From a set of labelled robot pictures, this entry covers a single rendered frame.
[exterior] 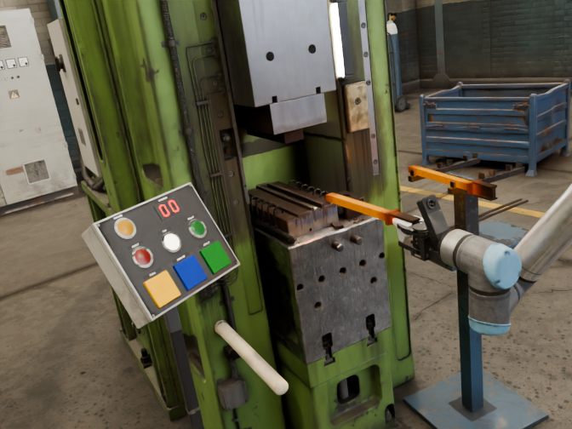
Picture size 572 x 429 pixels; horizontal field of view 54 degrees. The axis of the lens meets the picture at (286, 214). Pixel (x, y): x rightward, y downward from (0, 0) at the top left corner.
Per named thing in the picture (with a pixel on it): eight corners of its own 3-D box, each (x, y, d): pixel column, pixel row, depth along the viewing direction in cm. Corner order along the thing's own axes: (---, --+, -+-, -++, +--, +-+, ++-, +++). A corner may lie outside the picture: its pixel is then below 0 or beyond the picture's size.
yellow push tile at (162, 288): (181, 294, 143) (166, 269, 143) (160, 308, 137) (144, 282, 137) (178, 296, 144) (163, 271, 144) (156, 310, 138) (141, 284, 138)
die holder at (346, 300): (391, 326, 209) (382, 215, 195) (306, 365, 193) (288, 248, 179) (313, 278, 257) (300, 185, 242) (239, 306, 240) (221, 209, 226)
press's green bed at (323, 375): (399, 426, 225) (391, 326, 209) (322, 470, 209) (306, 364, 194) (324, 365, 271) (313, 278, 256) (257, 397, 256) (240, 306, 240)
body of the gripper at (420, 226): (408, 254, 144) (441, 270, 134) (406, 224, 141) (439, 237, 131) (431, 245, 147) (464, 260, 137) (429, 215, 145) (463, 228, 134)
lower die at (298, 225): (339, 222, 194) (335, 199, 191) (288, 239, 185) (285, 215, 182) (281, 198, 229) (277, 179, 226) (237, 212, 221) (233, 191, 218)
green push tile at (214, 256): (232, 262, 158) (218, 239, 158) (214, 273, 152) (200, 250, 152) (228, 264, 159) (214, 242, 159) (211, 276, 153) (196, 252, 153)
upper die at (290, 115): (327, 122, 182) (323, 93, 179) (273, 134, 173) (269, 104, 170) (268, 112, 217) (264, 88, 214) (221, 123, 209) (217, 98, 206)
